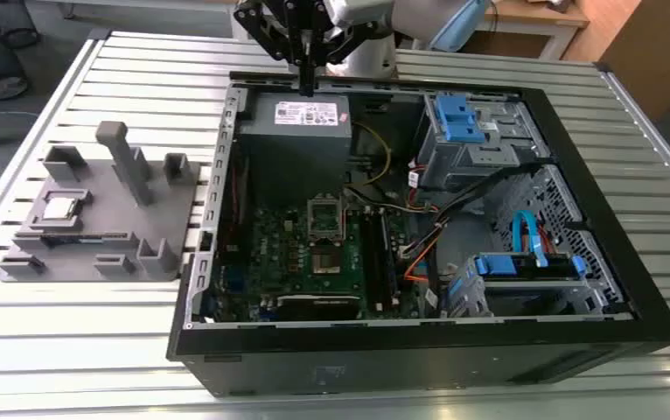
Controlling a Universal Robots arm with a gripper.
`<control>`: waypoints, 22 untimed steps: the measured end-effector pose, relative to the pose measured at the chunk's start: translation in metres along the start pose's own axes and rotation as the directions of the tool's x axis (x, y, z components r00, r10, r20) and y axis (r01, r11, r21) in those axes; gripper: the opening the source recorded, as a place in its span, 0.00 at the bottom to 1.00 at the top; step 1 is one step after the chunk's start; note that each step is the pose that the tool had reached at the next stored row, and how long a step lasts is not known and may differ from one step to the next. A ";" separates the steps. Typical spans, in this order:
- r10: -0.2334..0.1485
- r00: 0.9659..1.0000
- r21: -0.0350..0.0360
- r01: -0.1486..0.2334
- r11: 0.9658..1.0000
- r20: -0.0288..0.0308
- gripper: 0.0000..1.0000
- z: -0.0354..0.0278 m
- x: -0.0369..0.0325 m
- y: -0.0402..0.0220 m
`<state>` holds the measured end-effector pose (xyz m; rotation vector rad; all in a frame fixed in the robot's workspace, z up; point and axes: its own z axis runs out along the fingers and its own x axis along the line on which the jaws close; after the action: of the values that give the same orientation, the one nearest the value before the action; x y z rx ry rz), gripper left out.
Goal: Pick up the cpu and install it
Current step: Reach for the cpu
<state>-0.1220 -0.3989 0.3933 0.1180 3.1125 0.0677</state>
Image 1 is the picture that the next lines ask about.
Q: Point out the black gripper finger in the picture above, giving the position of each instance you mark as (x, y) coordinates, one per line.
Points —
(264, 37)
(352, 44)

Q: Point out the silver CPU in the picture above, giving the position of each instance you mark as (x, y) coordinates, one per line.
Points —
(61, 209)

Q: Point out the CPU socket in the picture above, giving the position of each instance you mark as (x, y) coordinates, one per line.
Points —
(331, 262)

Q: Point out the blue disk carrier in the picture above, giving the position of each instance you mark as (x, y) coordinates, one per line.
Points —
(457, 114)
(457, 293)
(493, 265)

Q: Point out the grey power supply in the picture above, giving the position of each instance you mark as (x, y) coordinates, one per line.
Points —
(300, 162)

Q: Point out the wooden top desk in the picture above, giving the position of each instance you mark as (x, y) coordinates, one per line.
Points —
(544, 15)

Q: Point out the metal disk bay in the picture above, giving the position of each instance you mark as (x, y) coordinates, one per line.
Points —
(544, 284)
(485, 162)

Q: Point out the metal locking lever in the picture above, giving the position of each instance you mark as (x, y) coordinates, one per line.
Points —
(344, 219)

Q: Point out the grey parts rack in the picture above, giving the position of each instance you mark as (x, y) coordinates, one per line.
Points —
(106, 210)

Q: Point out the black RAM slot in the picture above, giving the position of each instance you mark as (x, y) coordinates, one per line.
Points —
(379, 258)
(371, 258)
(387, 258)

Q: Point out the brown wooden cabinet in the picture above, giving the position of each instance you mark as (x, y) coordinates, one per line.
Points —
(650, 44)

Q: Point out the green motherboard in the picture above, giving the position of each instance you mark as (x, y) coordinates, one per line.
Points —
(279, 262)

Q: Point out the blue VGA port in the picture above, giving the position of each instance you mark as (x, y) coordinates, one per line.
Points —
(235, 280)

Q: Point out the RAM stick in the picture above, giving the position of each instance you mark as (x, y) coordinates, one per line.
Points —
(77, 240)

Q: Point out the black graphics card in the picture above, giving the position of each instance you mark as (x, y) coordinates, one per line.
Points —
(317, 306)

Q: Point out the black PC case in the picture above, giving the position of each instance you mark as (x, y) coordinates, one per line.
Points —
(369, 372)

